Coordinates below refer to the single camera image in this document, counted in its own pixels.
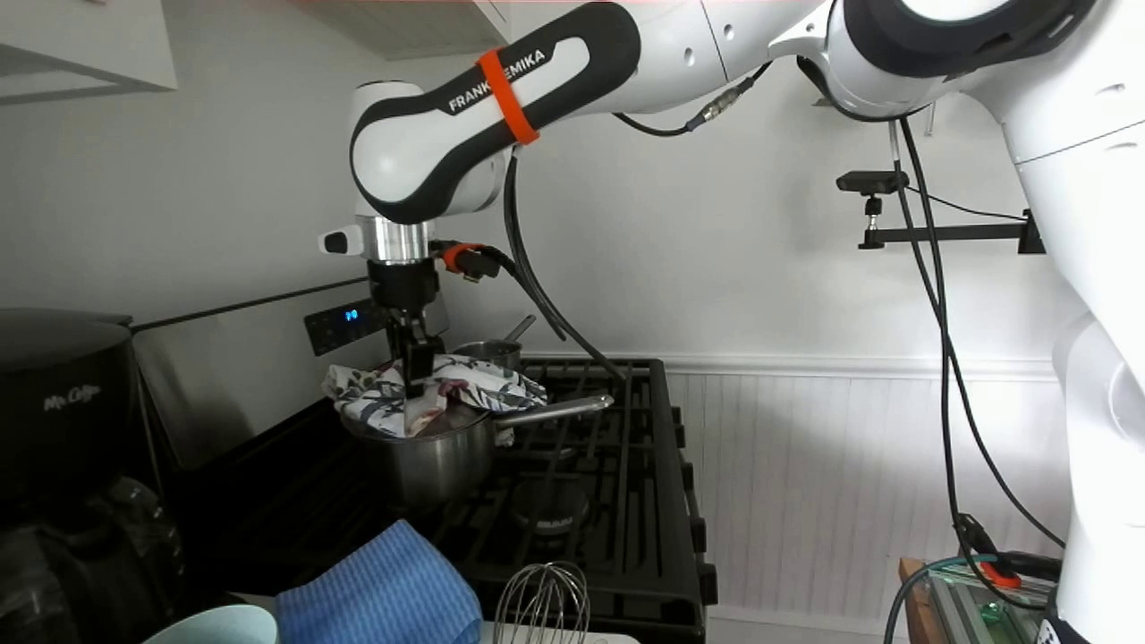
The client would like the teal mug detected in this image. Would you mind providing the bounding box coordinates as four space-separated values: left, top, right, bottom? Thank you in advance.
145 600 287 644

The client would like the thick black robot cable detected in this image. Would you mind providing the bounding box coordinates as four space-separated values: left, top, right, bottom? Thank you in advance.
499 151 634 387

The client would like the green electronics board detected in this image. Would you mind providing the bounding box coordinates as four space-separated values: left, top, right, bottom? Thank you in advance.
924 554 1058 644

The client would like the small silver saucepan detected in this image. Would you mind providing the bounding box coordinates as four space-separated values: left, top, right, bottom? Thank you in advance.
455 311 542 376

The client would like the black hanging cable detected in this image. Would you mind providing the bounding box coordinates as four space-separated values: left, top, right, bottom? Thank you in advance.
884 115 1073 566

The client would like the black wrist camera orange mount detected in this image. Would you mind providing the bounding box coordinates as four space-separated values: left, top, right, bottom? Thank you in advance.
427 239 510 288

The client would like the large silver pot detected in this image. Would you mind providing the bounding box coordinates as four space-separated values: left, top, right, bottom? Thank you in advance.
356 389 618 516

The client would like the floral tea towel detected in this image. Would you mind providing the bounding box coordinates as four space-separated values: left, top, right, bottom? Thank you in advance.
324 349 555 441

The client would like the metal wire whisk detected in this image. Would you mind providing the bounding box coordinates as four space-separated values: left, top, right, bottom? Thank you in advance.
492 557 597 644

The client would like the black coffee maker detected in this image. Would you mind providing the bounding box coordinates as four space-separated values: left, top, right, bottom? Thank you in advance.
0 305 195 644

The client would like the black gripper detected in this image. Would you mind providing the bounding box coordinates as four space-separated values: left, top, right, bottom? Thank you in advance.
365 258 448 396

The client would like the black steel gas stove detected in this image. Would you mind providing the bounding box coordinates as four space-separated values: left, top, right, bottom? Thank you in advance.
124 275 724 644

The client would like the blue cloth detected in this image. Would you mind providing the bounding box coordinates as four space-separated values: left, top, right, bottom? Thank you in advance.
271 516 487 644

